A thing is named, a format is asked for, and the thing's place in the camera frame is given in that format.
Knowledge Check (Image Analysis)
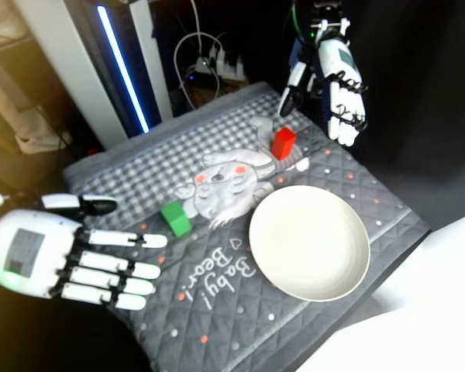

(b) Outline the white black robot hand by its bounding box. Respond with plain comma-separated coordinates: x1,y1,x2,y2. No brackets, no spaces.
277,35,370,147
0,192,168,312

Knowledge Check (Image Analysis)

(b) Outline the red block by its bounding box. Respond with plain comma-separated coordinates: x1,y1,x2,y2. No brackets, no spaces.
270,126,298,161

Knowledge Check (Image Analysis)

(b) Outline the green block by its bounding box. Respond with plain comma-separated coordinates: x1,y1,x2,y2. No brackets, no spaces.
160,200,193,238

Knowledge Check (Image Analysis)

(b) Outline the cream round plate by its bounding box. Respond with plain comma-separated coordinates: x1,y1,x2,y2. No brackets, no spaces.
249,184,372,303

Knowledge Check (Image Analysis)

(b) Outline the white power strip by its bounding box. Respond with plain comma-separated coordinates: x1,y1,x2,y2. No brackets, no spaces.
195,53,247,81

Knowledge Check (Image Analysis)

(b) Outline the person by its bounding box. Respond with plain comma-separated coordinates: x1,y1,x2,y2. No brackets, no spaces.
0,0,74,156

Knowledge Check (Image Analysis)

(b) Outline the white column with blue light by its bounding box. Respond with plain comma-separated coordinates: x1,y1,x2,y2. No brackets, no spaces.
13,0,174,151

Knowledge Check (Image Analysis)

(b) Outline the grey quilt with bear print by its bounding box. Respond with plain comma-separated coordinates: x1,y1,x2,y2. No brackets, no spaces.
61,81,431,372

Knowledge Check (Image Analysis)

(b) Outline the white panel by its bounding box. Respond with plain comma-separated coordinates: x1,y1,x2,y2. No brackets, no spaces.
294,208,465,372

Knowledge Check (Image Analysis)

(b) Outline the white looped cable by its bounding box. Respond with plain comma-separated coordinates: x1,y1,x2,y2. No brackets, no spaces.
173,32,222,112

